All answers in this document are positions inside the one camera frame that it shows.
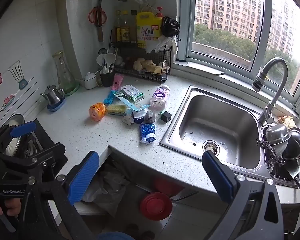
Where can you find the steel wool scrubber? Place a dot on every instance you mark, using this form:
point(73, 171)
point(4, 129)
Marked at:
point(271, 155)

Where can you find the stainless steel sink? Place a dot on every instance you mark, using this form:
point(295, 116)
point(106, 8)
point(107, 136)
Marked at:
point(215, 122)

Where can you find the person's blue trousers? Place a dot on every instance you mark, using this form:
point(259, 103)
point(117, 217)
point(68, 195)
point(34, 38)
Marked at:
point(115, 237)

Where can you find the kitchen cleaver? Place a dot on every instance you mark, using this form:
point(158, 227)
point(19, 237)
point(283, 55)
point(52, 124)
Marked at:
point(293, 172)

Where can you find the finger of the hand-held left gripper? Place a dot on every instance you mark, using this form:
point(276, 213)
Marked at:
point(22, 129)
point(48, 155)

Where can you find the grey cloth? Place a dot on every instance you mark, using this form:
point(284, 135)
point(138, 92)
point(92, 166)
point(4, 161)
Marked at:
point(150, 116)

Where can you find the pink blue plastic packet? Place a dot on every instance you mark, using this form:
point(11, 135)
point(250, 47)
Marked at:
point(115, 86)

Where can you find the yellow rag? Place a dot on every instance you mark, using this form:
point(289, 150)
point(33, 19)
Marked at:
point(288, 122)

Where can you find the blue white toothbrush package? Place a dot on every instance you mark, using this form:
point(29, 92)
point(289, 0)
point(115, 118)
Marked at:
point(132, 103)

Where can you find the yellow detergent jug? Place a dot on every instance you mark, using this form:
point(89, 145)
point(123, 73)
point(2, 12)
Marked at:
point(147, 30)

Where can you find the steel bowl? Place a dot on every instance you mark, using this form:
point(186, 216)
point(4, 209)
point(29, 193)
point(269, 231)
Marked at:
point(277, 133)

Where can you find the green saucer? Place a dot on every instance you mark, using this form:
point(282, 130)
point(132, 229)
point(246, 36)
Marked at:
point(74, 90)

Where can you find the steel pots in drainer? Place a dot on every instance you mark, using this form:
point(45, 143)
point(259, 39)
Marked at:
point(296, 142)

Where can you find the yellow bristle scrub brush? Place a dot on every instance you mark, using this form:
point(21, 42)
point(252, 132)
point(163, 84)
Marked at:
point(116, 110)

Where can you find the purple label plastic bottle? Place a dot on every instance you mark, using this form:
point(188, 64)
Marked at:
point(160, 97)

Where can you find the window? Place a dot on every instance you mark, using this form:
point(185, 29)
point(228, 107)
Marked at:
point(227, 17)

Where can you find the steel wok with lid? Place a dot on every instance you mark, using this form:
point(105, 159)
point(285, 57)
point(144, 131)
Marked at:
point(13, 146)

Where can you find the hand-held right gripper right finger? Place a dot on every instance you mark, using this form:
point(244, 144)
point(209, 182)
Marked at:
point(216, 175)

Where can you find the clear glass carafe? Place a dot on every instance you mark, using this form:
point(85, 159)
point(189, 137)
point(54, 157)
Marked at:
point(63, 75)

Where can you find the red plastic basin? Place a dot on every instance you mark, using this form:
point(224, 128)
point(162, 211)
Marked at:
point(156, 206)

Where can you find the black plug charger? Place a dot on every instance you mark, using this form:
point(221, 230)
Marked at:
point(165, 116)

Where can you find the orange round container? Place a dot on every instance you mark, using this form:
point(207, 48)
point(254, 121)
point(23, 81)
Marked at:
point(97, 112)

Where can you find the white plastic spoon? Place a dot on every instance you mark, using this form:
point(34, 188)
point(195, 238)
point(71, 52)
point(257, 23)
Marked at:
point(110, 58)

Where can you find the blue tissue pack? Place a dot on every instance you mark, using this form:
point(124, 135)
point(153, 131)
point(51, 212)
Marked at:
point(147, 132)

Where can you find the white lidded pot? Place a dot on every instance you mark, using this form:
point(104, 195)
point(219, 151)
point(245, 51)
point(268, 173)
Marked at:
point(90, 81)

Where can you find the black plastic bag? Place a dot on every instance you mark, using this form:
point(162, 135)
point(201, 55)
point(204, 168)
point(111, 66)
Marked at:
point(170, 26)

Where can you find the ginger root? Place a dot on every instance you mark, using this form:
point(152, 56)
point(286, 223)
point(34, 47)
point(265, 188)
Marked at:
point(159, 69)
point(148, 65)
point(138, 63)

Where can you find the cartoon wall sticker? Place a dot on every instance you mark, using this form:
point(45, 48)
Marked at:
point(16, 72)

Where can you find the blue saucer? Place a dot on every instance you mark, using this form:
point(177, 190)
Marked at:
point(55, 108)

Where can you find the white rubber glove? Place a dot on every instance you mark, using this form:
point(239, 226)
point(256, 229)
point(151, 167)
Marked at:
point(127, 119)

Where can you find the black dish drainer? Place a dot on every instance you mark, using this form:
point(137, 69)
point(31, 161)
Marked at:
point(281, 176)

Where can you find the white plastic bags bundle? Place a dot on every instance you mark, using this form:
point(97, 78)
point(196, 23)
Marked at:
point(162, 43)

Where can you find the small steel pitcher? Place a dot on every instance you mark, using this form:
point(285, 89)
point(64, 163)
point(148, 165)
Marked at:
point(53, 96)

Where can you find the person's left hand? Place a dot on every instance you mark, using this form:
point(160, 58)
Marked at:
point(7, 206)

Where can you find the blue round tin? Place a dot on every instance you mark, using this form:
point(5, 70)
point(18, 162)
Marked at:
point(139, 117)

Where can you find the white green cardboard box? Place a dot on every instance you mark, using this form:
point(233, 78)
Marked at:
point(132, 92)

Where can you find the white rice paddle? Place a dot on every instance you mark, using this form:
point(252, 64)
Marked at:
point(100, 60)

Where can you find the grey curved faucet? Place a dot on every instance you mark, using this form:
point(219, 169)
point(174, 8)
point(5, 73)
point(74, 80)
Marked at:
point(283, 80)

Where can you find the black utensil cup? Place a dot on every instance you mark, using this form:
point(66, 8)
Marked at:
point(107, 78)

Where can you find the yellow label oil bottle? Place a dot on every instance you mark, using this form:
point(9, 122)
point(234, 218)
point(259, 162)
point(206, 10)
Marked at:
point(118, 30)
point(125, 31)

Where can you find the red cap pump bottle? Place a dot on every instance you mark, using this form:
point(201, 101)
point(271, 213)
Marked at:
point(159, 11)

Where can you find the dark sauce bottle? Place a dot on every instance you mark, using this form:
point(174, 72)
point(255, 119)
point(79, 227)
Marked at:
point(133, 27)

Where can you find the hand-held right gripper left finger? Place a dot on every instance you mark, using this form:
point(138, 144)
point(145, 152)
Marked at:
point(83, 177)

